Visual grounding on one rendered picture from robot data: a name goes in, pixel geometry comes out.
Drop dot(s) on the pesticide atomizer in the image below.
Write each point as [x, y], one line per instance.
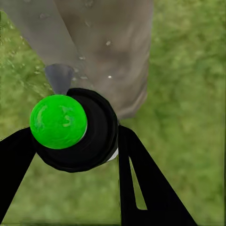
[76, 129]

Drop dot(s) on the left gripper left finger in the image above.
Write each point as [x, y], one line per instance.
[16, 154]

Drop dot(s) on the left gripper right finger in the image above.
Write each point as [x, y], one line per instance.
[163, 205]

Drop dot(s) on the tree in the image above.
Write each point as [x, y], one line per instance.
[76, 32]

